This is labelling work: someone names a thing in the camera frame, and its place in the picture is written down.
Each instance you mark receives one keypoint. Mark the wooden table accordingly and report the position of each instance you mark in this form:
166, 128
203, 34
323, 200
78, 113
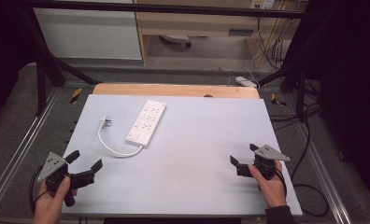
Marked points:
173, 90

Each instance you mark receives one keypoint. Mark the white power strip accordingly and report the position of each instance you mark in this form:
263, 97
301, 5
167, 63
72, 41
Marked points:
146, 123

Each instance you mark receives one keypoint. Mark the light wooden desk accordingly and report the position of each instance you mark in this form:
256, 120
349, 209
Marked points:
198, 23

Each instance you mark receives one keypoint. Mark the person's right hand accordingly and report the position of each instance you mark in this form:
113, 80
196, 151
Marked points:
272, 189

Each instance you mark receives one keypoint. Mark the white wall socket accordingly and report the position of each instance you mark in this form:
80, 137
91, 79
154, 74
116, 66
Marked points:
262, 3

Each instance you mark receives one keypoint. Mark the black metal frame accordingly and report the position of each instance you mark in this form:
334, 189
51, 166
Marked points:
173, 9

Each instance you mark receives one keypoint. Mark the white plug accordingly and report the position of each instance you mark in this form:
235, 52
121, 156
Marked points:
105, 121

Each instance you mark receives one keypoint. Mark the white power adapter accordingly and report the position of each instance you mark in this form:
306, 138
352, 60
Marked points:
246, 81

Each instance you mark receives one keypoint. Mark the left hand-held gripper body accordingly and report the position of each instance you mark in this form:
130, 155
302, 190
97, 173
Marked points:
51, 164

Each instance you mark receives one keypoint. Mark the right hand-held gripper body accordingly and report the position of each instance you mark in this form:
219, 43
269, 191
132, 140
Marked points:
268, 154

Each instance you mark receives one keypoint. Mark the office chair base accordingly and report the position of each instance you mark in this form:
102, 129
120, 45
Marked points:
177, 39

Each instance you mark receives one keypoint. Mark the yellow black floor tape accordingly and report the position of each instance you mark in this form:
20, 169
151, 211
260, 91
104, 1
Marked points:
277, 100
76, 95

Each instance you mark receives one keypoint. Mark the aluminium rail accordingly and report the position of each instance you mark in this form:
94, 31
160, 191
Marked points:
21, 149
324, 174

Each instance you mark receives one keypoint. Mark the white cabinet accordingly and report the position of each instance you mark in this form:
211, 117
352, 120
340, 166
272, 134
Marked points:
86, 34

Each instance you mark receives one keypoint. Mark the person's left hand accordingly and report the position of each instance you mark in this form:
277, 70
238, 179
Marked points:
49, 205

